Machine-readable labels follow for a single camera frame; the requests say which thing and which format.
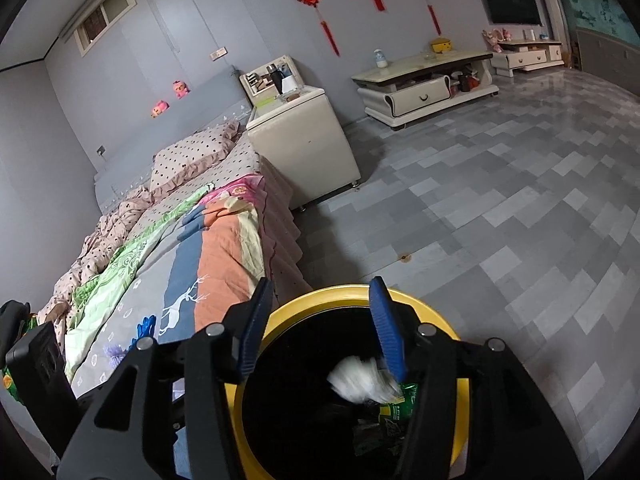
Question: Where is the cabinet with painted panel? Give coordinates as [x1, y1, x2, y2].
[562, 0, 640, 83]

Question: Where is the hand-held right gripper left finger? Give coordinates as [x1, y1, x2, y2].
[57, 276, 275, 480]

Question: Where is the white tissue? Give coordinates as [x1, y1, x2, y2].
[327, 355, 401, 403]

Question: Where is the blue glove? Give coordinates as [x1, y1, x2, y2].
[131, 315, 157, 351]

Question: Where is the green snack bag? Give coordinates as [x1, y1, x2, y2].
[377, 382, 418, 436]

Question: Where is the green printed cushion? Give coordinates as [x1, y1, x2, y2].
[0, 360, 21, 401]

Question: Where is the cream desk organizer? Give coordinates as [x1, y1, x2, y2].
[239, 55, 303, 97]

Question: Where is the white standing air conditioner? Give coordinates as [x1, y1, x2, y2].
[534, 0, 573, 68]

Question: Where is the grey upholstered bed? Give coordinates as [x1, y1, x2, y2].
[37, 65, 301, 480]

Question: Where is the cream nightstand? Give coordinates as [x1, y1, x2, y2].
[246, 86, 362, 211]

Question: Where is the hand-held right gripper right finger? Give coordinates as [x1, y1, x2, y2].
[369, 276, 583, 480]

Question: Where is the polka dot pillow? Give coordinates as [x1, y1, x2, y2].
[150, 121, 241, 193]

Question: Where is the pink polka dot quilt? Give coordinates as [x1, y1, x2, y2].
[37, 187, 153, 326]

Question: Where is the wide wall window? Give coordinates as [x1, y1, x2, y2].
[75, 0, 136, 56]

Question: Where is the cream coffee table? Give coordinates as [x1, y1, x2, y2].
[351, 50, 501, 129]

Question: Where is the pink doll figure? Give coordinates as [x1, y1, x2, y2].
[481, 27, 513, 52]

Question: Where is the cream television stand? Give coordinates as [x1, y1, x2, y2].
[490, 39, 566, 78]

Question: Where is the green patterned quilt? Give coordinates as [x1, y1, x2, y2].
[62, 185, 211, 381]

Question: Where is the yellow rimmed trash bin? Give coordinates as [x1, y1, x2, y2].
[220, 285, 471, 480]

